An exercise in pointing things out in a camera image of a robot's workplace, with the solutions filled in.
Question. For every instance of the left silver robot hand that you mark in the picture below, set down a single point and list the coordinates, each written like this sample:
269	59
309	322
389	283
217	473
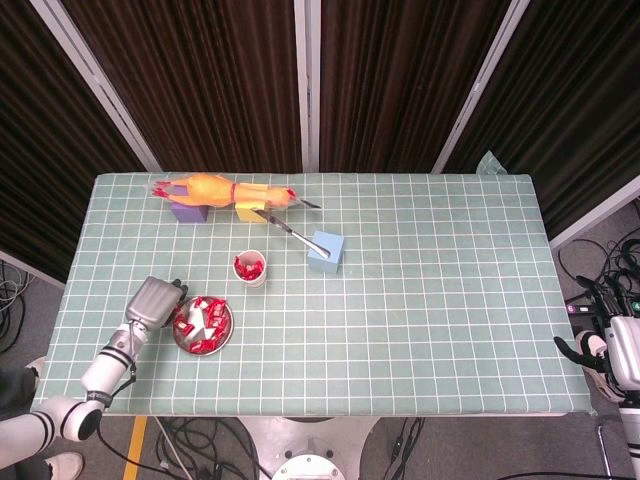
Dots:
152	302

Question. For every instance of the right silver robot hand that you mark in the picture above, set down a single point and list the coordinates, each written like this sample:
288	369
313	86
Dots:
625	355

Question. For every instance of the red candy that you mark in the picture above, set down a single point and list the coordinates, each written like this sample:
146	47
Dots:
201	305
185	327
202	346
215	327
218	307
257	266
245	272

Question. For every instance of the metal bowl of candies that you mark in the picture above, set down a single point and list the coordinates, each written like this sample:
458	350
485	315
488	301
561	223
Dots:
197	325

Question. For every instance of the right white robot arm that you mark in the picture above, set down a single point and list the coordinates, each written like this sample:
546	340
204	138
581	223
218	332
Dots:
630	435

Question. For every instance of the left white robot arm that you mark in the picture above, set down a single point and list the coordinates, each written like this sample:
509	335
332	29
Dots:
107	365

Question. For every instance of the purple foam cube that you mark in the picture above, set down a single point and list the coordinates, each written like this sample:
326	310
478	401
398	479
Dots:
190	214

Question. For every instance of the white paper cup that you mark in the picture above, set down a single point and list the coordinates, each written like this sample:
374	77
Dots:
257	282

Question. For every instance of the orange rubber chicken toy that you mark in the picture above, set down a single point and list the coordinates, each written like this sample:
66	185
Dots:
205	190

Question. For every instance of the yellow foam block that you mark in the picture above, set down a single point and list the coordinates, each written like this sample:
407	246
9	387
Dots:
246	214

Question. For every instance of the worn light sneaker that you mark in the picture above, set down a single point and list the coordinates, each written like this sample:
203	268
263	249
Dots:
36	370

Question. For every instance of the steel table knife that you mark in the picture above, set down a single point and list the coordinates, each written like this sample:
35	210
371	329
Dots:
295	235

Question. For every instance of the person leg dark trousers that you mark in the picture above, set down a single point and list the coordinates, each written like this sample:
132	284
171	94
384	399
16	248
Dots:
15	385

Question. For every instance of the light blue foam cube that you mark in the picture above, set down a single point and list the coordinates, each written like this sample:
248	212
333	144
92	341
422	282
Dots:
322	265

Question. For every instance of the white sneaker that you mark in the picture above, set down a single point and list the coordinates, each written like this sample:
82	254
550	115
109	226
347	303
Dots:
65	465

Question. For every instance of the dark brown curtain panel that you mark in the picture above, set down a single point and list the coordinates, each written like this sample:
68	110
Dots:
575	100
200	75
40	150
400	75

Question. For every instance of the green checked tablecloth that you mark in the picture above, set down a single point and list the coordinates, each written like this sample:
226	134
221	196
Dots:
400	325

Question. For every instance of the white divider rail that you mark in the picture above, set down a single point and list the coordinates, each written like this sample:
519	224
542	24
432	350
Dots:
30	268
595	214

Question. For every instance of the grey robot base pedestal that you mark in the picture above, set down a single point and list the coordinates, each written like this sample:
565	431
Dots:
305	450

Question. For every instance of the white divider post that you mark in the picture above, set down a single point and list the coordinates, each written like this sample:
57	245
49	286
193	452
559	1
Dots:
307	50
89	70
479	80

